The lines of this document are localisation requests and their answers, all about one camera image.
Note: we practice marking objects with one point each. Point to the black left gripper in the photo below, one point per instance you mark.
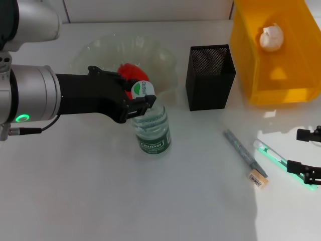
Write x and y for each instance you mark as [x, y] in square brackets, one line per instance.
[92, 95]

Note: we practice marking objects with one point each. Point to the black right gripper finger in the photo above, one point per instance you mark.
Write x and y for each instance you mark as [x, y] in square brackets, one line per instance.
[307, 134]
[301, 168]

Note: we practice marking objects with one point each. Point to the green white utility knife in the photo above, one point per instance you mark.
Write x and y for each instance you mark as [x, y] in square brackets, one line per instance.
[270, 154]

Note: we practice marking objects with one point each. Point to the clear green-label water bottle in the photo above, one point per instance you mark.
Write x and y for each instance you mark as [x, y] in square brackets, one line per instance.
[153, 130]

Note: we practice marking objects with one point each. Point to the small tan eraser block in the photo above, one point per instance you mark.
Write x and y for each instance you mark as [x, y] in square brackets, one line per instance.
[258, 179]

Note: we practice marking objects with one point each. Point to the grey pen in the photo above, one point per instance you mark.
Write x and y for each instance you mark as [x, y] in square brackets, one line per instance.
[238, 145]

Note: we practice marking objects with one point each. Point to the white paper ball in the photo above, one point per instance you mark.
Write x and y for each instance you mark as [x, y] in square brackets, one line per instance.
[272, 37]

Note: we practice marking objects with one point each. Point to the green glass fruit plate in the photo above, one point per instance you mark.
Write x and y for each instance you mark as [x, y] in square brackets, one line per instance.
[107, 52]

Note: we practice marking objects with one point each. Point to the black mesh pen holder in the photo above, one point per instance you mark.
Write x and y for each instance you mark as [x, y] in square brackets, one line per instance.
[208, 90]

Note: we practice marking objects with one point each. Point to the yellow plastic bin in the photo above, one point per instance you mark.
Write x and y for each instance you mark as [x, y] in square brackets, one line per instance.
[288, 75]

